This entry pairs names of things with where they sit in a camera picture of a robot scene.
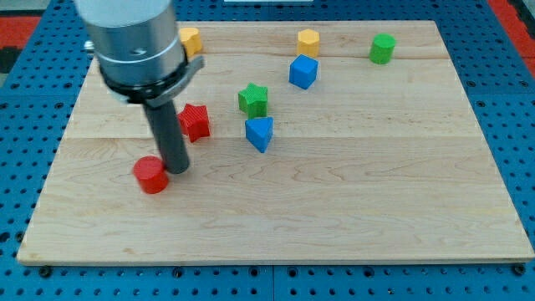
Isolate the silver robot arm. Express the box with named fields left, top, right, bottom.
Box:
left=74, top=0, right=204, bottom=108

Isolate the green star block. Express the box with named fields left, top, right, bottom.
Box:
left=238, top=83, right=268, bottom=119

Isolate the red star block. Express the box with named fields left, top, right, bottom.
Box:
left=177, top=104, right=211, bottom=143

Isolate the blue triangle block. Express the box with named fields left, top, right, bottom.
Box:
left=245, top=117, right=273, bottom=153

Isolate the light wooden board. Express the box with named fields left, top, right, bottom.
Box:
left=18, top=21, right=534, bottom=266

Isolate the blue cube block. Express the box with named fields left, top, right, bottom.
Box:
left=288, top=54, right=319, bottom=89

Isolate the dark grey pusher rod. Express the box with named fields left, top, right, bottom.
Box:
left=143, top=100, right=190, bottom=174

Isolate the yellow hexagon block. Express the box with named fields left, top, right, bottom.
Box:
left=296, top=28, right=320, bottom=58

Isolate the red cylinder block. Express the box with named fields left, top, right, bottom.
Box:
left=132, top=156, right=169, bottom=194

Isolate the yellow heart block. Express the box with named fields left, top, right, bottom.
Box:
left=179, top=27, right=203, bottom=58

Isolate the green cylinder block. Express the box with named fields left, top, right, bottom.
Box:
left=369, top=33, right=396, bottom=64

